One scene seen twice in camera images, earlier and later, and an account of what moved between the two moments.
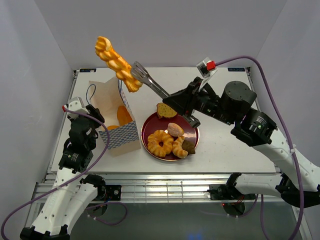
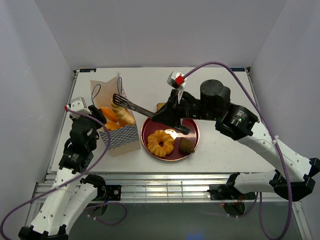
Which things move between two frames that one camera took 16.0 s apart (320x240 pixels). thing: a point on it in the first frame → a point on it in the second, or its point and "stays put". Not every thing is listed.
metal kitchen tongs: [138, 72] → [122, 101]
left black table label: [87, 70] stays put
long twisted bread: [122, 68] → [112, 126]
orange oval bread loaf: [123, 117] → [109, 114]
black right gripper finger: [180, 100] → [169, 114]
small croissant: [177, 149] → [123, 113]
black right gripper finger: [194, 122] → [184, 130]
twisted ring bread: [153, 140] stays put
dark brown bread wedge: [189, 146] stays put
